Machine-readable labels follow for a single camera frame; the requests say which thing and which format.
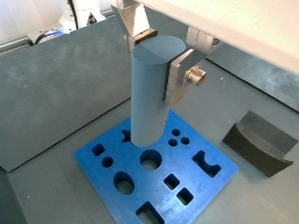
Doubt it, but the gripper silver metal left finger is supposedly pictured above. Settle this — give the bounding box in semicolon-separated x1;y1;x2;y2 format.
111;3;158;53

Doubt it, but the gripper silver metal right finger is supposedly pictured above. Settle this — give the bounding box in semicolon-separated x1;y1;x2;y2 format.
165;26;222;107

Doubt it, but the grey-blue oval peg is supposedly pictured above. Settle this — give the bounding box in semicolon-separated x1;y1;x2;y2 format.
131;35;186;147

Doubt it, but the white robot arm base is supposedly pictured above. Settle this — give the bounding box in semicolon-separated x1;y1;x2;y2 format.
59;0;106;32

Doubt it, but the grey upright panel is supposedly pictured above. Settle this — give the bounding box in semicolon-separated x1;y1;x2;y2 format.
0;18;131;171

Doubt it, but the dark grey curved block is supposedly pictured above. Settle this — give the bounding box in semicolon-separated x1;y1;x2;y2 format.
222;110;299;178

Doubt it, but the blue shape-sorting board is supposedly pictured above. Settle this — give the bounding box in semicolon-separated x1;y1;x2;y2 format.
74;112;240;224

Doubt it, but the aluminium frame rail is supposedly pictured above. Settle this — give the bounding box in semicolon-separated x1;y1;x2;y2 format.
0;36;33;54

